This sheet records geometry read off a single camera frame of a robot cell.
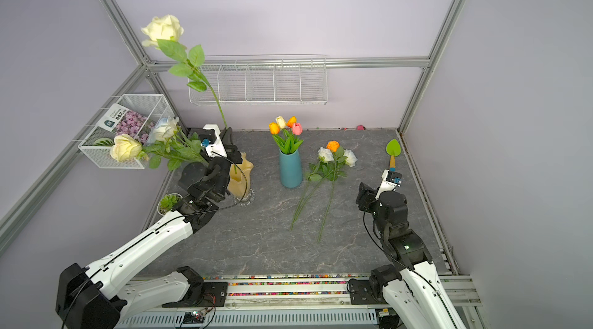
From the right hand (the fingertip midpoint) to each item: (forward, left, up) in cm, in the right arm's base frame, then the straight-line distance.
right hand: (368, 184), depth 75 cm
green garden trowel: (+33, -23, -22) cm, 46 cm away
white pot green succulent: (0, +71, -11) cm, 72 cm away
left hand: (+9, +42, +17) cm, 47 cm away
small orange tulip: (+17, +31, +9) cm, 37 cm away
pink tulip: (+16, +23, +10) cm, 30 cm away
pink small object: (+49, -10, -23) cm, 55 cm away
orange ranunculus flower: (+31, +8, -18) cm, 37 cm away
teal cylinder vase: (+12, +26, -9) cm, 30 cm away
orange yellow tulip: (+22, +25, +8) cm, 34 cm away
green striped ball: (+9, +83, +12) cm, 85 cm away
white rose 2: (+17, +16, -19) cm, 30 cm away
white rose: (+25, -1, -18) cm, 31 cm away
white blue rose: (+8, +63, +14) cm, 65 cm away
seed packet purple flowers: (+16, +80, +14) cm, 83 cm away
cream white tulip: (+21, +29, +9) cm, 37 cm away
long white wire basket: (+48, +38, +8) cm, 62 cm away
